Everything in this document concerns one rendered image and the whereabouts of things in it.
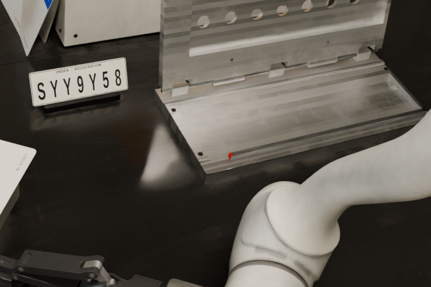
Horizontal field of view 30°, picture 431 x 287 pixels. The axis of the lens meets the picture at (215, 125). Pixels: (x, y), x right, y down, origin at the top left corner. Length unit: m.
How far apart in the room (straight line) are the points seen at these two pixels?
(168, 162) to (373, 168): 0.54
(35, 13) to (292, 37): 0.44
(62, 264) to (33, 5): 0.63
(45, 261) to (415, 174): 0.43
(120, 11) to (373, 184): 0.76
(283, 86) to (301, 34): 0.09
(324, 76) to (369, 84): 0.08
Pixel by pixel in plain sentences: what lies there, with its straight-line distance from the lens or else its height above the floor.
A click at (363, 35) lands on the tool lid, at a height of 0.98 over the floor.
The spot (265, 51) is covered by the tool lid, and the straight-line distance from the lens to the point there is 1.37.
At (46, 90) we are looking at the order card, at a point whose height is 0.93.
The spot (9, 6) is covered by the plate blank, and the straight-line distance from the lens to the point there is 1.53.
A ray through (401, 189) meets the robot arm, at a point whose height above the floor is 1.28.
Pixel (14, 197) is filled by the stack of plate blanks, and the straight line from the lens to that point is 1.17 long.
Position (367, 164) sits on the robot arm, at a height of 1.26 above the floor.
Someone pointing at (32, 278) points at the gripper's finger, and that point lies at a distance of 0.95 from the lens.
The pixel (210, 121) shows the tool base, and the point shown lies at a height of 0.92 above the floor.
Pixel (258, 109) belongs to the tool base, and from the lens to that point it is 1.34.
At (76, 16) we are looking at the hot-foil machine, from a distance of 1.40.
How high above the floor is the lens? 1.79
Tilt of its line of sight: 42 degrees down
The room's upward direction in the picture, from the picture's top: 11 degrees clockwise
